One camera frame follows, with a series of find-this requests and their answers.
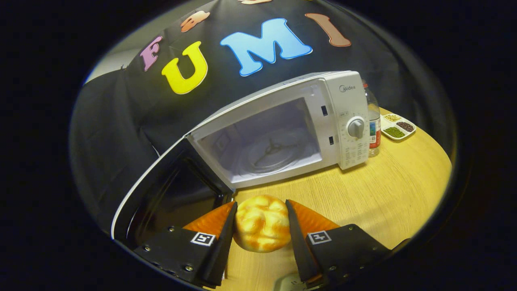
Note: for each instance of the white divided bean dish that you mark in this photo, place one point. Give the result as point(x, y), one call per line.
point(398, 131)

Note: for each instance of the clear bottle red label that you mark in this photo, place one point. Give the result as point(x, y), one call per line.
point(374, 133)

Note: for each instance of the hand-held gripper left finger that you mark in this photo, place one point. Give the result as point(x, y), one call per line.
point(224, 250)

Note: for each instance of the white microwave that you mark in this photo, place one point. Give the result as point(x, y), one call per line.
point(347, 121)

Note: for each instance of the pale green tray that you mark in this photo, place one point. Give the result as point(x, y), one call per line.
point(288, 283)

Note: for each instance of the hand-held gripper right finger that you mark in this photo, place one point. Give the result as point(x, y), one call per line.
point(301, 250)

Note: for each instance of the golden bread roll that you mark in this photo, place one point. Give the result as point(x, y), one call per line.
point(262, 224)

